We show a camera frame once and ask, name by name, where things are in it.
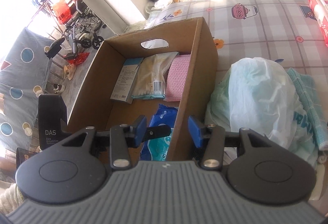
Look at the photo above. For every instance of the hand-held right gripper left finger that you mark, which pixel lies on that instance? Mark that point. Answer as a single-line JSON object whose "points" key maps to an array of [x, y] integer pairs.
{"points": [[140, 129]]}

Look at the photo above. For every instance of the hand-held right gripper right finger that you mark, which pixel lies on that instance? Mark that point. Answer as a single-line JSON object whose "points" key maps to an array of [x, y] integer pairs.
{"points": [[194, 131]]}

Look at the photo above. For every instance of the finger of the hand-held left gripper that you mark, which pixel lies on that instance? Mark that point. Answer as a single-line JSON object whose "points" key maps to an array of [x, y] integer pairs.
{"points": [[158, 133]]}

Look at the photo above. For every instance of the blue wet wipes packet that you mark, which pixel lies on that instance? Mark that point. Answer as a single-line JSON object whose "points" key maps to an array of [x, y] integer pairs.
{"points": [[160, 117]]}

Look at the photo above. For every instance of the teal white carton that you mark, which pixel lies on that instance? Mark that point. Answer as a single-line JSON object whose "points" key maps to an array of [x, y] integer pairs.
{"points": [[125, 80]]}

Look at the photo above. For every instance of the pink mesh sponge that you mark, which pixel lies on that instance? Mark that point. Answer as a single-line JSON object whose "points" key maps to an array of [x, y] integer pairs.
{"points": [[176, 78]]}

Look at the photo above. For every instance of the clear cotton swab packet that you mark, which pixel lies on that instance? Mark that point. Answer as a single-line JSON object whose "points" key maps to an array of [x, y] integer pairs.
{"points": [[153, 72]]}

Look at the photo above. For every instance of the brown cardboard box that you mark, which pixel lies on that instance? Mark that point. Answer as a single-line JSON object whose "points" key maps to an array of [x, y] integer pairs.
{"points": [[199, 72]]}

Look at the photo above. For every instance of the teal towel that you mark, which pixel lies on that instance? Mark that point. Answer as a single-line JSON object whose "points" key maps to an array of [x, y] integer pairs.
{"points": [[307, 101]]}

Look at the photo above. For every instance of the white shoe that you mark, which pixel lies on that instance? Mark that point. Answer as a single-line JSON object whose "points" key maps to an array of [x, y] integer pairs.
{"points": [[59, 88]]}

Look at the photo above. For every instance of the grey sheet with circles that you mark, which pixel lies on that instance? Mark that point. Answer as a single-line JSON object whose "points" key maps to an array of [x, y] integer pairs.
{"points": [[23, 72]]}

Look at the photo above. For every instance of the white plastic bag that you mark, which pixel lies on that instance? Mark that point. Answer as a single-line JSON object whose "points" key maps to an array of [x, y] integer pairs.
{"points": [[258, 101]]}

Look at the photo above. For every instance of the red plastic bag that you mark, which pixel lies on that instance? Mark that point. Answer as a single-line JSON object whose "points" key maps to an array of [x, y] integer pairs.
{"points": [[61, 10], [80, 57]]}

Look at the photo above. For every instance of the black padded rest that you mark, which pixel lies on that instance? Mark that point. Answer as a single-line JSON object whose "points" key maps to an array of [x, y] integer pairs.
{"points": [[55, 47]]}

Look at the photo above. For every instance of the wheelchair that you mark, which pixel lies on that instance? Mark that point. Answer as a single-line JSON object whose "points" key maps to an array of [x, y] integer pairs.
{"points": [[82, 26]]}

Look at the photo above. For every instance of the pink tissue pack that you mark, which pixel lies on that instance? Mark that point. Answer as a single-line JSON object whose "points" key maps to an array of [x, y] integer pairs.
{"points": [[320, 16]]}

